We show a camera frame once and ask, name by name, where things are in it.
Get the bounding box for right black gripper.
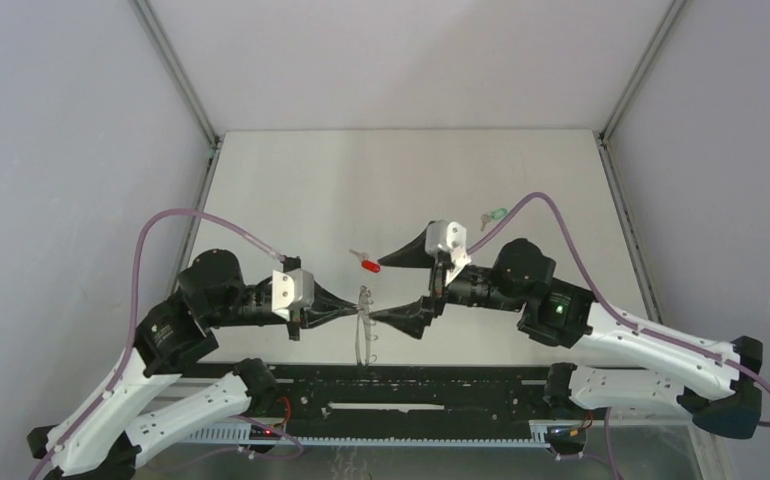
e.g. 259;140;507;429
370;226;525;340

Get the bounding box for metal disc keyring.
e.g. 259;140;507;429
354;285;378;367

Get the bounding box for green capped key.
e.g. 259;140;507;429
480;208;508;232

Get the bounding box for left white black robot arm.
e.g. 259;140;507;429
27;249;358;479

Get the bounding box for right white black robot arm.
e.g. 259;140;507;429
373;220;763;440

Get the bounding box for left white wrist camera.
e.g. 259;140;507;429
271;268;315;322

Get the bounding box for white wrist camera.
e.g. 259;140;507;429
271;268;315;322
424;220;472;286

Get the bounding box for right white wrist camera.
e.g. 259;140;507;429
424;220;472;286

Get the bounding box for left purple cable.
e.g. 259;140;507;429
27;209;287;480

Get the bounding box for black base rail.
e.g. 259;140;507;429
159;361;610;441

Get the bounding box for white slotted cable duct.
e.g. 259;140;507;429
180;422;549;448

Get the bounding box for left aluminium frame post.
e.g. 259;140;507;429
129;0;221;149

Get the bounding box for aluminium frame post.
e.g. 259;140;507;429
129;0;221;149
599;0;691;143

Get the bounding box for right aluminium frame post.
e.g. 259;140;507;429
599;0;691;143

